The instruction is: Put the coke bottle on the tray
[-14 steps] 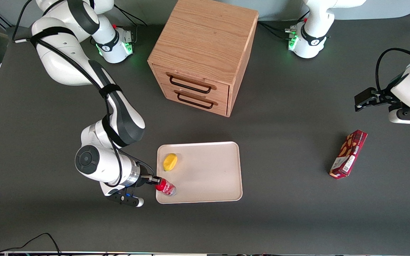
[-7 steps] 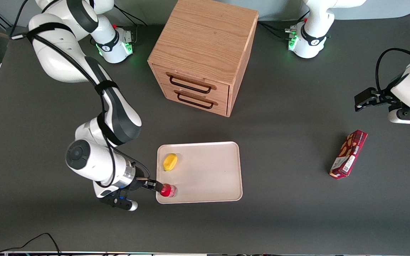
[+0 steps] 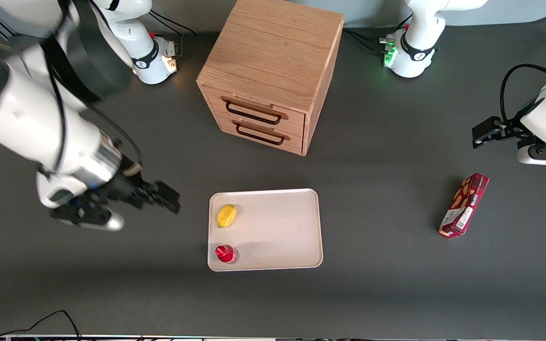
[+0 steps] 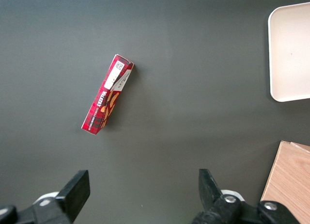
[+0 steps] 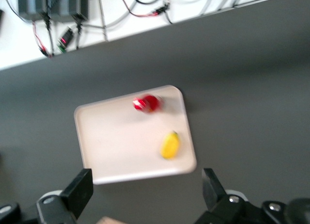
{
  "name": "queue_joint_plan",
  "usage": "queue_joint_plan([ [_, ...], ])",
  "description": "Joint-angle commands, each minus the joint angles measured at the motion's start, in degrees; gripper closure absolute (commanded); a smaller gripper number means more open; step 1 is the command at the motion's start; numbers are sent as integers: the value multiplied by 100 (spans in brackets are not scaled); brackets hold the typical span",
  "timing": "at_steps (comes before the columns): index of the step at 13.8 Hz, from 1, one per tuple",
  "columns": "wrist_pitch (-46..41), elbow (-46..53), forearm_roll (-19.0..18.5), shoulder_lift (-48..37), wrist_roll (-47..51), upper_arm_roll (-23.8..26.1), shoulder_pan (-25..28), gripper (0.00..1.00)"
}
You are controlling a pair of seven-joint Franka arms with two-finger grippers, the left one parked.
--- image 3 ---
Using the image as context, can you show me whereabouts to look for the black left base cables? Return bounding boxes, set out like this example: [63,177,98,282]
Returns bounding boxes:
[343,14,413,54]

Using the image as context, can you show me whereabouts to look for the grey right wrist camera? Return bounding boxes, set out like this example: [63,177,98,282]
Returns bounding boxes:
[49,198,125,232]

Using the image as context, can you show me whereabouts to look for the red snack box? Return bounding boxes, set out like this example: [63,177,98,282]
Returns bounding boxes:
[438,173,490,239]

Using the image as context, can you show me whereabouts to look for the beige plastic tray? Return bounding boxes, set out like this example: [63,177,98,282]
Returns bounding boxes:
[207,188,324,272]

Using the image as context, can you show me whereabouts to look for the yellow lemon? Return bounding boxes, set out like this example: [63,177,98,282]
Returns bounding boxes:
[217,204,237,229]

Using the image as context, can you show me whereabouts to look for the black floor cable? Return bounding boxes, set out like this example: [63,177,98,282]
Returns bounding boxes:
[0,310,82,341]

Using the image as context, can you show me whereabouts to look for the red coke bottle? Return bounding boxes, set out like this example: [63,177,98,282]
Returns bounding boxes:
[215,244,240,265]

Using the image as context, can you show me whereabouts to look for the black right base cables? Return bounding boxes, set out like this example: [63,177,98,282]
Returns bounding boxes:
[149,11,198,36]

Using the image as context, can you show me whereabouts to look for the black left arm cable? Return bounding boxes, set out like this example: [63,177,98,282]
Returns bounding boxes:
[500,63,546,125]

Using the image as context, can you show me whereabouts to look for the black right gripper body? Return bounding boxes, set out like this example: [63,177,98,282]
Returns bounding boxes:
[97,163,161,211]

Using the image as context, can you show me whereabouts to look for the black metal drawer handle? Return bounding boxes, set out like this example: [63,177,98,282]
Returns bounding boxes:
[225,100,283,126]
[236,123,286,146]

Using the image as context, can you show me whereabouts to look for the black base cables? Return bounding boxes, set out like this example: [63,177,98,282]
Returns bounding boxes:
[343,14,413,54]
[149,11,198,36]

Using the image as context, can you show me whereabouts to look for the wooden drawer cabinet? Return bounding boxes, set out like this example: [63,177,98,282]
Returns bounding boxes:
[196,0,345,157]

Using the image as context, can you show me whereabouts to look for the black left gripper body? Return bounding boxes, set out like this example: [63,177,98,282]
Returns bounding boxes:
[495,117,535,143]

